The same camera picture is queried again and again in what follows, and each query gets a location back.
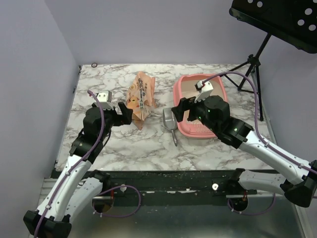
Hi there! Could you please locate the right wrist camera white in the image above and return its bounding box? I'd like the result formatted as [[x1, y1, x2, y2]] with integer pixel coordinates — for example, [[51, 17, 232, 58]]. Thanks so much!
[[194, 80, 213, 103]]

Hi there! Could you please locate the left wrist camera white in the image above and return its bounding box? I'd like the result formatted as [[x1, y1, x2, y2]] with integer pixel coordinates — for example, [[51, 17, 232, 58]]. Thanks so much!
[[97, 90, 112, 110]]

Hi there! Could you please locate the black music stand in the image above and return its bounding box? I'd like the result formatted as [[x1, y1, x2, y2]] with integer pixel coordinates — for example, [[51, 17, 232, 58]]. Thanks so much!
[[229, 0, 317, 121]]

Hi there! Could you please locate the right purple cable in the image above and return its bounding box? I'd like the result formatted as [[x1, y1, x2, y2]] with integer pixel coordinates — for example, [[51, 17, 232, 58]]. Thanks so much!
[[202, 71, 317, 215]]

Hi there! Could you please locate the silver metal scoop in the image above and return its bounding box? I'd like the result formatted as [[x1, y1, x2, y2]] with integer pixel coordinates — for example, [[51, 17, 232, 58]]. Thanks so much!
[[163, 108, 178, 146]]

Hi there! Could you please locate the purple cable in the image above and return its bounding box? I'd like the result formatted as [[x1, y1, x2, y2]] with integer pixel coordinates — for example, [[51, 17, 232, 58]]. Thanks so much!
[[33, 90, 142, 238], [202, 71, 317, 215]]

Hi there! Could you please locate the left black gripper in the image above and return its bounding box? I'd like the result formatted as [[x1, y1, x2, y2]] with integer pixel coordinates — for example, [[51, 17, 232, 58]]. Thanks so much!
[[99, 102, 133, 141]]

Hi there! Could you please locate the black table front rail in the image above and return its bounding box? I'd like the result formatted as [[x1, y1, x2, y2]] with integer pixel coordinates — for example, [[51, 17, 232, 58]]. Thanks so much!
[[51, 170, 258, 206]]

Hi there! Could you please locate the pink litter box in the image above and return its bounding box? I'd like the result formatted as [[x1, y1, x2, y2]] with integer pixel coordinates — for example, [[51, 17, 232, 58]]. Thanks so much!
[[173, 73, 227, 139]]

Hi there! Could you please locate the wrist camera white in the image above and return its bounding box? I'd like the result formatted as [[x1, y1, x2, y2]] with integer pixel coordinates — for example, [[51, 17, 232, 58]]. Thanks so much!
[[97, 90, 112, 110], [194, 80, 213, 103]]

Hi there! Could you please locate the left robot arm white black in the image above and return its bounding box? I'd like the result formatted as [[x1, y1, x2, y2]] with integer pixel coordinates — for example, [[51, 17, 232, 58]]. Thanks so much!
[[23, 102, 133, 238]]

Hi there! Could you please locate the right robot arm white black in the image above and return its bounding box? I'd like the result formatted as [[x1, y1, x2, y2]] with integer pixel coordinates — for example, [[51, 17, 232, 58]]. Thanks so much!
[[171, 96, 317, 208]]

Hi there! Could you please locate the orange cat litter bag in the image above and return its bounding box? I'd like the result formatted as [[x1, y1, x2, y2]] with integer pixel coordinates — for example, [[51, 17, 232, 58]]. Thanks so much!
[[126, 71, 156, 130]]

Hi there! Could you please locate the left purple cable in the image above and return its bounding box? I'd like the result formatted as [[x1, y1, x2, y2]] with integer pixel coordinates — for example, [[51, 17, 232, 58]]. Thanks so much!
[[33, 90, 142, 238]]

